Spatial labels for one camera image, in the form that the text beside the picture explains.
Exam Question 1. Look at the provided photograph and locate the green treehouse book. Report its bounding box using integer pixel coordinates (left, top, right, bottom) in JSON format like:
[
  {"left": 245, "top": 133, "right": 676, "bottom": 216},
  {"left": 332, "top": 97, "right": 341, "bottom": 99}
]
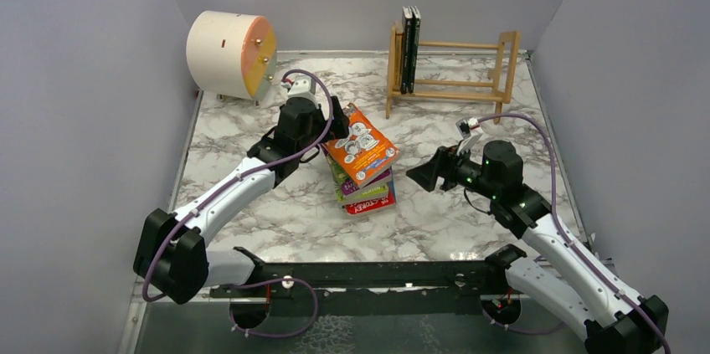
[{"left": 322, "top": 149, "right": 394, "bottom": 208}]

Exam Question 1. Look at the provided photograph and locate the orange treehouse book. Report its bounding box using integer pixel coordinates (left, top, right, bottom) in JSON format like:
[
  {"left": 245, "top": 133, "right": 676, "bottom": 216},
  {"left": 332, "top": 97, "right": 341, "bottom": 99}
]
[{"left": 324, "top": 103, "right": 400, "bottom": 187}]

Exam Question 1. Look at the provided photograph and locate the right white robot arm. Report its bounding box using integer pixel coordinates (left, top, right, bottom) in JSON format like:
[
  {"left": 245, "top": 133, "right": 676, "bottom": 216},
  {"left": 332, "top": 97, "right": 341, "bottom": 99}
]
[{"left": 406, "top": 141, "right": 670, "bottom": 353}]

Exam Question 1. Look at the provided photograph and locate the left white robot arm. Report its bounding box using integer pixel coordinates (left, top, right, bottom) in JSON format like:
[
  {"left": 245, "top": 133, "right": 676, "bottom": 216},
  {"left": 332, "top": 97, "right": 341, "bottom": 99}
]
[{"left": 132, "top": 96, "right": 348, "bottom": 304}]

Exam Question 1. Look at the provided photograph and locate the red treehouse book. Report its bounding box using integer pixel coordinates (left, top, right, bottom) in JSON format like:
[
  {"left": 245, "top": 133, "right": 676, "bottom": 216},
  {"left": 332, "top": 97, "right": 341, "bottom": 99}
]
[{"left": 343, "top": 182, "right": 396, "bottom": 217}]

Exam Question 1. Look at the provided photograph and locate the purple treehouse book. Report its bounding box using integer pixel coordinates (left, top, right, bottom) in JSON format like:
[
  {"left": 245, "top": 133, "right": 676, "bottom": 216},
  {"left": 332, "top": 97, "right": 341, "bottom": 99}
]
[{"left": 327, "top": 157, "right": 394, "bottom": 200}]

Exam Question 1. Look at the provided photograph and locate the cream round drawer cabinet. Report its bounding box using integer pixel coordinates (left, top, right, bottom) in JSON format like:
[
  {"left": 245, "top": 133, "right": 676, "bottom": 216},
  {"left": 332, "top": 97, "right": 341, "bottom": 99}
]
[{"left": 186, "top": 11, "right": 277, "bottom": 102}]

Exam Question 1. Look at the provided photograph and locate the wooden book rack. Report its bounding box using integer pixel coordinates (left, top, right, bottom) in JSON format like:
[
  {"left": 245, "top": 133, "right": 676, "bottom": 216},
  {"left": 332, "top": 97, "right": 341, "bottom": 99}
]
[{"left": 384, "top": 21, "right": 521, "bottom": 119}]

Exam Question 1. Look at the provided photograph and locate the black book left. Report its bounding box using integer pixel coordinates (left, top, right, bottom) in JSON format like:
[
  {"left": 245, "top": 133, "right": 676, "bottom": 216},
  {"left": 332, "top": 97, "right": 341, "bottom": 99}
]
[{"left": 400, "top": 6, "right": 414, "bottom": 95}]

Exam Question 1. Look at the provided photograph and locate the black book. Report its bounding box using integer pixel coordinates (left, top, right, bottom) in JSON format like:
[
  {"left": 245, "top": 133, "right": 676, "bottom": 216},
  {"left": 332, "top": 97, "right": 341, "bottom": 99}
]
[
  {"left": 400, "top": 6, "right": 414, "bottom": 95},
  {"left": 407, "top": 6, "right": 422, "bottom": 94}
]

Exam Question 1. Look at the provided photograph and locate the black book right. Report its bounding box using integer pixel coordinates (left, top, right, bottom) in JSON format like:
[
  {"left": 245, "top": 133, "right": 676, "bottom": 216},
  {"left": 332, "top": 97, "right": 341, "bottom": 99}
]
[{"left": 407, "top": 6, "right": 422, "bottom": 94}]

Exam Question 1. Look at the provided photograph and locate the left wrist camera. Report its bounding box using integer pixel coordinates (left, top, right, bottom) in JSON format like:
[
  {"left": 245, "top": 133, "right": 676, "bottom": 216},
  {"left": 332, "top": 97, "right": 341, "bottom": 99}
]
[{"left": 281, "top": 76, "right": 319, "bottom": 108}]

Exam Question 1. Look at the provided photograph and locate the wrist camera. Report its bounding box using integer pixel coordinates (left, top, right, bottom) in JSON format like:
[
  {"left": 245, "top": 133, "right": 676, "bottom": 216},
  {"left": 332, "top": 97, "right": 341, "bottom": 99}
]
[
  {"left": 281, "top": 76, "right": 319, "bottom": 108},
  {"left": 455, "top": 117, "right": 483, "bottom": 156}
]

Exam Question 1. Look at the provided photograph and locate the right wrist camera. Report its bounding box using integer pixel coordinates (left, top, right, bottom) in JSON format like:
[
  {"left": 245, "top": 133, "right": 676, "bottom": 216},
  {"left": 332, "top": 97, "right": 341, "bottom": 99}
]
[{"left": 455, "top": 117, "right": 483, "bottom": 156}]

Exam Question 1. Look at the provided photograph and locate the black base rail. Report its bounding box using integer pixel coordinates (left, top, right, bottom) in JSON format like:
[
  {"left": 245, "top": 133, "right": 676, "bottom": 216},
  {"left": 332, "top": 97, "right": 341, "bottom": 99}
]
[{"left": 209, "top": 260, "right": 522, "bottom": 321}]

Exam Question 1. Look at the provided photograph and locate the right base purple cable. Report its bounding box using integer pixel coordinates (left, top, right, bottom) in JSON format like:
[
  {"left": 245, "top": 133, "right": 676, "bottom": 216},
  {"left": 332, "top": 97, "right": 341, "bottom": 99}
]
[{"left": 481, "top": 254, "right": 573, "bottom": 337}]

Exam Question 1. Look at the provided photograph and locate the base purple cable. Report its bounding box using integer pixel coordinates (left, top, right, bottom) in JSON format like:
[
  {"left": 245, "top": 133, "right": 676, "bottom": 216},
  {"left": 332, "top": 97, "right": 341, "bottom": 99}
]
[
  {"left": 481, "top": 254, "right": 573, "bottom": 337},
  {"left": 228, "top": 277, "right": 320, "bottom": 340}
]

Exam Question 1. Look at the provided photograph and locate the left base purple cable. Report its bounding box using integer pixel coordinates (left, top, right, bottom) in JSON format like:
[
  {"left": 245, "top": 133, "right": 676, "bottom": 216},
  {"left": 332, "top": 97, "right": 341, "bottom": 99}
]
[{"left": 228, "top": 277, "right": 320, "bottom": 340}]

